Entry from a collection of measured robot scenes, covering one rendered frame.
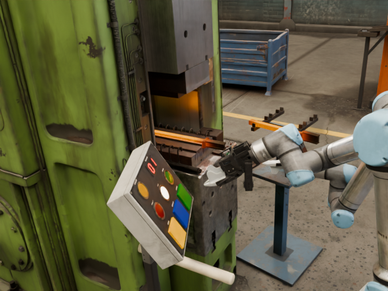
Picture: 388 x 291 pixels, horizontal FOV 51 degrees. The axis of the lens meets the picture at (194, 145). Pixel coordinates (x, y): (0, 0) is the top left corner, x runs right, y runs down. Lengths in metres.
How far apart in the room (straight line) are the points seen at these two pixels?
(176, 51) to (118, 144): 0.42
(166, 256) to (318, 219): 1.96
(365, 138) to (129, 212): 0.65
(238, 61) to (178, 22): 4.01
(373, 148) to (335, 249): 1.91
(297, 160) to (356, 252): 1.64
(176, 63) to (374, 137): 0.86
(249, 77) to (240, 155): 4.23
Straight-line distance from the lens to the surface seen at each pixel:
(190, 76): 1.66
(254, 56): 5.43
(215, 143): 1.81
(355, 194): 1.54
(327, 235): 2.94
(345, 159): 1.29
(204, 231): 1.91
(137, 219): 1.19
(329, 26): 9.35
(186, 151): 1.82
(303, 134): 2.06
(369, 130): 0.97
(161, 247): 1.24
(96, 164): 1.66
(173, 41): 1.56
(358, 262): 2.78
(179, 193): 1.41
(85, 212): 1.97
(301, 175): 1.28
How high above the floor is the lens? 1.80
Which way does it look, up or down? 26 degrees down
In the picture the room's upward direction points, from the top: 4 degrees counter-clockwise
